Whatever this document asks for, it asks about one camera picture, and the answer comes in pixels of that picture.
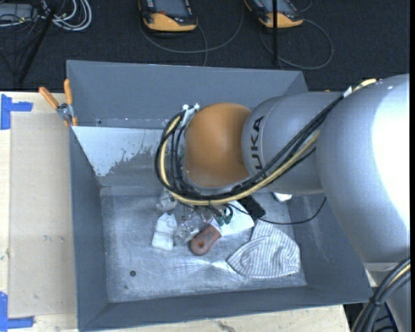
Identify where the white plastic toy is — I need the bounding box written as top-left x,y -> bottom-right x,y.
151,212 -> 178,252

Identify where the grey metal bin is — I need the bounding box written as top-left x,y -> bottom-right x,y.
66,59 -> 374,331

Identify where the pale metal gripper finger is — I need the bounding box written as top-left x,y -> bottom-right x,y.
174,229 -> 200,246
178,216 -> 199,233

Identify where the white striped cloth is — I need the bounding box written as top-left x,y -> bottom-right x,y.
225,219 -> 302,279

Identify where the red-brown rounded block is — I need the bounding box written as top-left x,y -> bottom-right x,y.
189,225 -> 223,257

